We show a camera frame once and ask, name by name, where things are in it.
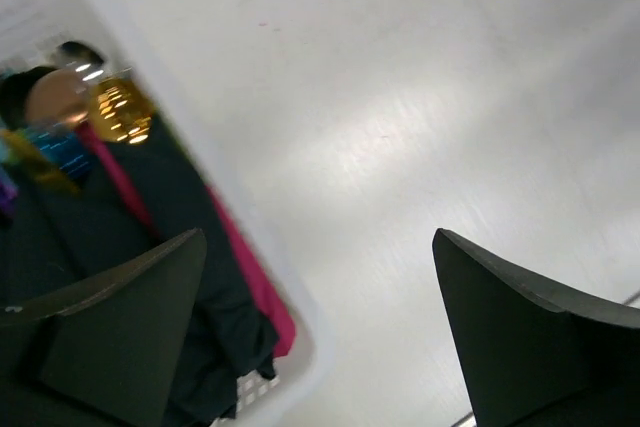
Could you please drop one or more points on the white plastic basket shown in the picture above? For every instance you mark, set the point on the white plastic basket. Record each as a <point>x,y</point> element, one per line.
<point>30,29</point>

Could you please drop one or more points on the dark navy paper napkin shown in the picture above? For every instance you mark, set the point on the dark navy paper napkin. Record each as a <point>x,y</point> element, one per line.
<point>225,333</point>

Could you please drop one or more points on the pink rolled napkin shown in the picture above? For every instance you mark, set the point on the pink rolled napkin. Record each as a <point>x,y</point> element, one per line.
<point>264,293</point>

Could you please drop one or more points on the purple fork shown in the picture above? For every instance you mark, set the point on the purple fork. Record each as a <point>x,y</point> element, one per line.
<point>8,195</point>

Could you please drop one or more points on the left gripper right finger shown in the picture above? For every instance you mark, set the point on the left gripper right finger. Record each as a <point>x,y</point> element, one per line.
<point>534,351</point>

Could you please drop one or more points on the blue fork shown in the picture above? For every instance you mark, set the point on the blue fork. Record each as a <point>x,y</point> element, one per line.
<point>65,151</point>

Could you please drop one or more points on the gold spoon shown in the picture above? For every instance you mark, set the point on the gold spoon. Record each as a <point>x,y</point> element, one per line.
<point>119,112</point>

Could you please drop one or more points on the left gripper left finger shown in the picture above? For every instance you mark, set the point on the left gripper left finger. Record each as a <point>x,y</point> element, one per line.
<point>100,352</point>

